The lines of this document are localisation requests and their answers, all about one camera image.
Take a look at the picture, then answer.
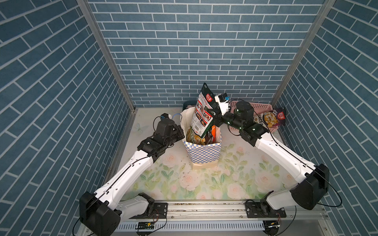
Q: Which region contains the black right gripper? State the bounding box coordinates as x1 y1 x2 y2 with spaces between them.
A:
207 108 244 133

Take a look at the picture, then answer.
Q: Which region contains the orange condiment packet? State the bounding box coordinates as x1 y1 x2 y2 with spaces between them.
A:
209 125 216 144

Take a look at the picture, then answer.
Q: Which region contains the cream yellow condiment packet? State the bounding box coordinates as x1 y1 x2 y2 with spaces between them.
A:
191 83 217 138

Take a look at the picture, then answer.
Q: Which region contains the blue checkered paper bag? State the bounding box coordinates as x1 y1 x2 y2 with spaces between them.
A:
180 107 222 170

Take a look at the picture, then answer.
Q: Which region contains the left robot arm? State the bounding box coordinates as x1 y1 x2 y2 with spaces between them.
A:
79 113 184 236

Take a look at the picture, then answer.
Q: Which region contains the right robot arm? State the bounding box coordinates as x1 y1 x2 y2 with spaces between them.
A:
206 101 329 210

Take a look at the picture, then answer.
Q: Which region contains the teal plastic bin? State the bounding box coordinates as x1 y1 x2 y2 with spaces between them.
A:
183 100 197 110

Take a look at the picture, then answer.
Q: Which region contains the pink plastic basket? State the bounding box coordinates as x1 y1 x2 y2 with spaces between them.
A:
228 101 281 133

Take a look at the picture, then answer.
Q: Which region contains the green circuit board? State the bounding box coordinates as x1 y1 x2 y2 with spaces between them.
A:
136 222 155 231

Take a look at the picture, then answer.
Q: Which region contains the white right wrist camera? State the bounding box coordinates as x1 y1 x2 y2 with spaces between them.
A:
215 93 230 116

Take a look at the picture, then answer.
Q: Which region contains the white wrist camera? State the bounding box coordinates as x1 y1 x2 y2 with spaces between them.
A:
160 113 172 120
215 93 230 116

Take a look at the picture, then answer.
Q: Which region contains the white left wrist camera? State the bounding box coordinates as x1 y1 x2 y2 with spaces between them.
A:
160 113 172 120

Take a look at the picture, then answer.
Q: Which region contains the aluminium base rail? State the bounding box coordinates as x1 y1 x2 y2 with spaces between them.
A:
118 199 328 222

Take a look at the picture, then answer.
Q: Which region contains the aluminium left corner post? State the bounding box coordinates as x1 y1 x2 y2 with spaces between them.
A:
77 0 135 113

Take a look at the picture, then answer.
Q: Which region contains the aluminium corner post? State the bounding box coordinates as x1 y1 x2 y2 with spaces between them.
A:
270 0 336 107
77 0 135 113

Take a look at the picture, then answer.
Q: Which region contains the aluminium right corner post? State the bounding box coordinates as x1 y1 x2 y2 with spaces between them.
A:
270 0 336 107

